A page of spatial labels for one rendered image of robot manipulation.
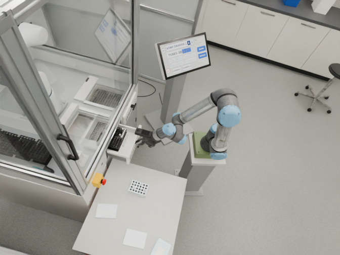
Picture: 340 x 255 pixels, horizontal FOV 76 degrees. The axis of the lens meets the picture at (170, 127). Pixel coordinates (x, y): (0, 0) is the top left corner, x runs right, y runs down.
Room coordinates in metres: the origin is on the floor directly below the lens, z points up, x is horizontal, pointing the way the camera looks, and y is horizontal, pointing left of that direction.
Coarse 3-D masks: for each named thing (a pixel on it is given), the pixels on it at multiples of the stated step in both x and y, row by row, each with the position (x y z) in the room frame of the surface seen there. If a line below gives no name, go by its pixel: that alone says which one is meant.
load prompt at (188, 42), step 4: (184, 40) 1.76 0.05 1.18; (188, 40) 1.79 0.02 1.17; (192, 40) 1.81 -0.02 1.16; (172, 44) 1.67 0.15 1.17; (176, 44) 1.70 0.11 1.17; (180, 44) 1.72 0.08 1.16; (184, 44) 1.75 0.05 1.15; (188, 44) 1.77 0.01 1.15; (192, 44) 1.79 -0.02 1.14; (168, 48) 1.63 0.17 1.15; (172, 48) 1.65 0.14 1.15; (176, 48) 1.68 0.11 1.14
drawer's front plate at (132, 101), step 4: (136, 92) 1.26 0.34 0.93; (132, 96) 1.20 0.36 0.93; (136, 96) 1.26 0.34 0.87; (132, 100) 1.16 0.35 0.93; (128, 104) 1.11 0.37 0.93; (128, 108) 1.07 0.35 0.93; (132, 108) 1.16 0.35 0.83; (124, 112) 1.02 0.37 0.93; (128, 112) 1.06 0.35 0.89; (124, 116) 0.99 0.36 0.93; (128, 116) 1.06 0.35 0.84; (124, 120) 0.98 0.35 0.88; (124, 124) 0.98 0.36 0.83
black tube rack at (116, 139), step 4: (120, 128) 0.90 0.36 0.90; (116, 132) 0.85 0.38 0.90; (120, 132) 0.86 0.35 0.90; (116, 136) 0.83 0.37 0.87; (120, 136) 0.82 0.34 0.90; (124, 136) 0.85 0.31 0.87; (112, 140) 0.78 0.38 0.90; (116, 140) 0.78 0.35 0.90; (112, 144) 0.75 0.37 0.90; (116, 144) 0.75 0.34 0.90; (120, 144) 0.78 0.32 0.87; (108, 148) 0.72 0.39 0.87; (112, 148) 0.73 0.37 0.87
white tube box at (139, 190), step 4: (132, 180) 0.56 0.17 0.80; (132, 184) 0.54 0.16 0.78; (136, 184) 0.54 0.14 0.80; (140, 184) 0.55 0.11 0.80; (144, 184) 0.56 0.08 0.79; (148, 184) 0.56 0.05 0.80; (132, 188) 0.51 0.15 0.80; (136, 188) 0.52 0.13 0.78; (140, 188) 0.52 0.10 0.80; (144, 188) 0.53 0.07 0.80; (132, 192) 0.48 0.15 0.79; (136, 192) 0.49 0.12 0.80; (140, 192) 0.49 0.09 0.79; (144, 192) 0.50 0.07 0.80; (144, 196) 0.48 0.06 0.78
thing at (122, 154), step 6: (120, 126) 0.92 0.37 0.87; (126, 126) 0.92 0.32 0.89; (132, 132) 0.92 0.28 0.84; (132, 138) 0.87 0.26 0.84; (126, 144) 0.81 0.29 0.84; (108, 150) 0.69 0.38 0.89; (120, 150) 0.75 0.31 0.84; (126, 150) 0.76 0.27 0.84; (114, 156) 0.68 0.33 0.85; (120, 156) 0.68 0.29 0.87
